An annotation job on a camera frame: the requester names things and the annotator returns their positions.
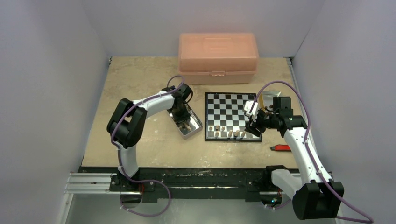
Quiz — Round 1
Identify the silver pink metal tin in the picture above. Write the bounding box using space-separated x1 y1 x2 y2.
167 104 203 140

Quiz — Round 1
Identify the black white chess board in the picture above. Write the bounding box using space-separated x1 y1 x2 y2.
205 92 262 142

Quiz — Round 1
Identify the gold metal tin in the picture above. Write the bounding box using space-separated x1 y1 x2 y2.
257 91 282 111

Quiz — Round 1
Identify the red black utility knife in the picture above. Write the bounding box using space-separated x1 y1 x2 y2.
270 144 291 152

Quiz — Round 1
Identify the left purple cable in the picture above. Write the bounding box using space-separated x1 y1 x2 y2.
110 75 185 217

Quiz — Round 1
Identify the light wooden chess pieces pile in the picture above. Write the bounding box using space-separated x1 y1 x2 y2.
177 119 192 131

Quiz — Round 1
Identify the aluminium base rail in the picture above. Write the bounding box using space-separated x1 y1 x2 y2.
65 167 289 205

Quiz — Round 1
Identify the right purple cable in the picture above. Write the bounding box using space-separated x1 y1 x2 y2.
252 81 375 224

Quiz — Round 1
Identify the purple cable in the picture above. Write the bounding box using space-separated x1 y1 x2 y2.
110 75 185 217
252 81 375 224

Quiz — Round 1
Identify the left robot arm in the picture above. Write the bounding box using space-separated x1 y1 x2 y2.
106 84 193 191

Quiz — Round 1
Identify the pink plastic storage box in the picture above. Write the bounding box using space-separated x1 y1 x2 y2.
178 33 259 84

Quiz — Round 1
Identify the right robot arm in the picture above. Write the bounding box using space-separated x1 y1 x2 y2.
243 97 344 220

